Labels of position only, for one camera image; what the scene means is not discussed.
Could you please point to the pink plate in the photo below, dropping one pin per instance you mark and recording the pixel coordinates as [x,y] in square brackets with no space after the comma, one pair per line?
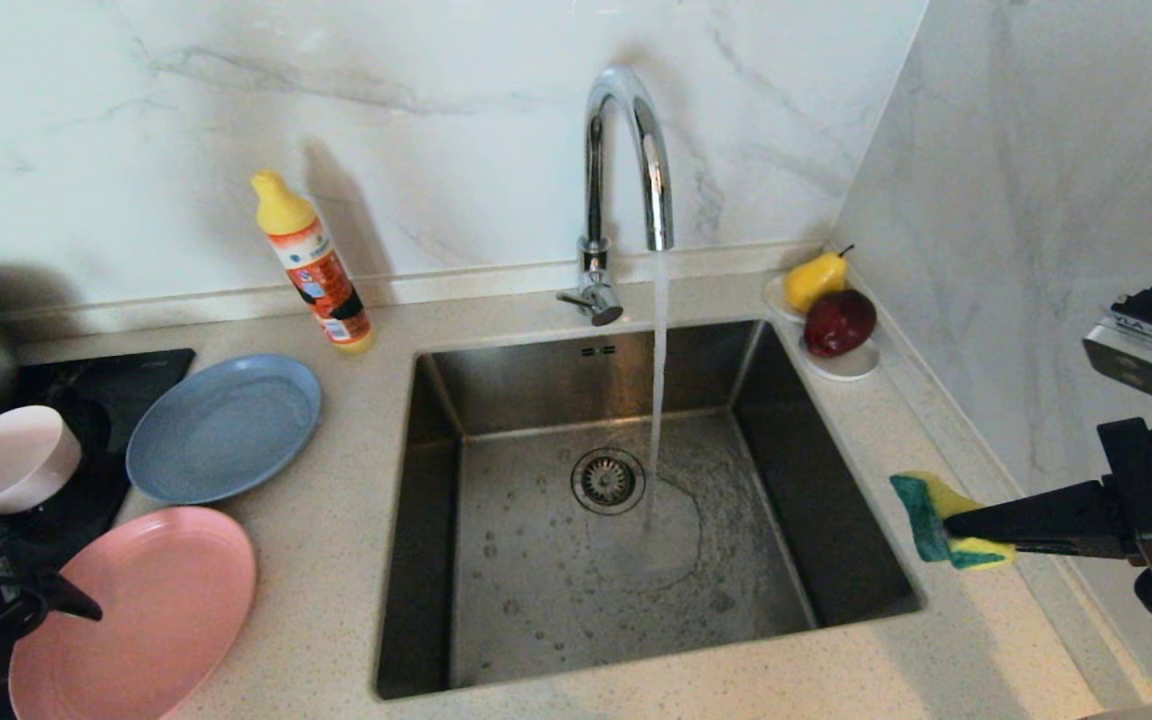
[136,620]

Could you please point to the yellow green sponge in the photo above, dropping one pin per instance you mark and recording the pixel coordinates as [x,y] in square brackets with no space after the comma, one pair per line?
[926,510]

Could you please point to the pink bowl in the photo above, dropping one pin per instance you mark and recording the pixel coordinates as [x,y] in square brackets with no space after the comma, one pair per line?
[11,460]

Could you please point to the blue grey plate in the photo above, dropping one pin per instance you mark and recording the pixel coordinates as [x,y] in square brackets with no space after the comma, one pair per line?
[226,430]

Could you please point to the yellow orange dish soap bottle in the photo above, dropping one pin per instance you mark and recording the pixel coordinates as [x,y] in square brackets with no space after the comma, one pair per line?
[321,275]

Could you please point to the chrome gooseneck faucet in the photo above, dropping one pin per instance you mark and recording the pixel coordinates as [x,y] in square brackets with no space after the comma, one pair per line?
[593,180]

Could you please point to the round metal sink strainer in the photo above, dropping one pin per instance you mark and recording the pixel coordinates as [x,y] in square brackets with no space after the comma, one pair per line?
[608,481]

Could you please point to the stainless steel sink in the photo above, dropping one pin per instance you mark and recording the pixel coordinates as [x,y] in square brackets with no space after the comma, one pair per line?
[536,600]

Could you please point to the black induction cooktop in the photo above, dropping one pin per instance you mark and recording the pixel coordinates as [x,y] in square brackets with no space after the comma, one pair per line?
[126,380]

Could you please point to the small white fruit dish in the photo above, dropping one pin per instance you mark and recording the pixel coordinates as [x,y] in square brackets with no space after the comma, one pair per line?
[848,368]

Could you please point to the dark red apple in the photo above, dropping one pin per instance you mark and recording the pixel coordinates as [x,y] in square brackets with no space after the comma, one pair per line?
[839,325]

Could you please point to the yellow pear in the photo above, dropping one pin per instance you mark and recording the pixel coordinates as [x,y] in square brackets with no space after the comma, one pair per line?
[814,282]

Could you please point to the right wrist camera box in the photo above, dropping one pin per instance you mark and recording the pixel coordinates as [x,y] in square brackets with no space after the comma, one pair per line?
[1141,355]

